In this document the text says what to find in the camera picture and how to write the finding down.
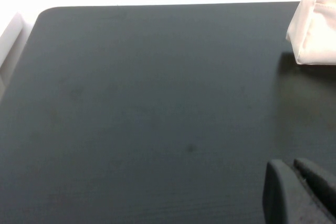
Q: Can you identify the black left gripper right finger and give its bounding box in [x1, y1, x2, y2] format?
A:
[293, 157, 336, 219]

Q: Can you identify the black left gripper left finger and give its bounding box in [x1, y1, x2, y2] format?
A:
[262, 159, 331, 224]

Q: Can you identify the pale pink fabric pencil case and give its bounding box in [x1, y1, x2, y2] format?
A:
[286, 0, 336, 66]

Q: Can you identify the black table mat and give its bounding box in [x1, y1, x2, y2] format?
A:
[0, 1, 336, 224]

